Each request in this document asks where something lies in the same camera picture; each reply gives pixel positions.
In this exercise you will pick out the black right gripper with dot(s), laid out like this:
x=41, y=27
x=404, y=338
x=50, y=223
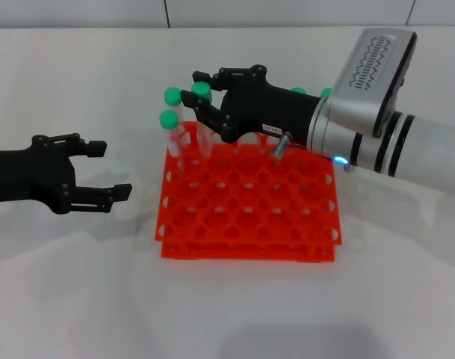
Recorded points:
x=272, y=108

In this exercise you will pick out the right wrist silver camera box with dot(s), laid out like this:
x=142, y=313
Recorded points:
x=373, y=75

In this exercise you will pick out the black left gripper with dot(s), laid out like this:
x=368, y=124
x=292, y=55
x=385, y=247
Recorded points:
x=29, y=175

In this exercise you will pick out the orange plastic test tube rack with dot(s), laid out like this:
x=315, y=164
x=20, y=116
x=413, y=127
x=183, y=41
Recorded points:
x=249, y=253

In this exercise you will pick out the clear test tube green cap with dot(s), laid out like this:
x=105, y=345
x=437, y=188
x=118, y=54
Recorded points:
x=172, y=96
x=298, y=90
x=327, y=92
x=201, y=91
x=168, y=119

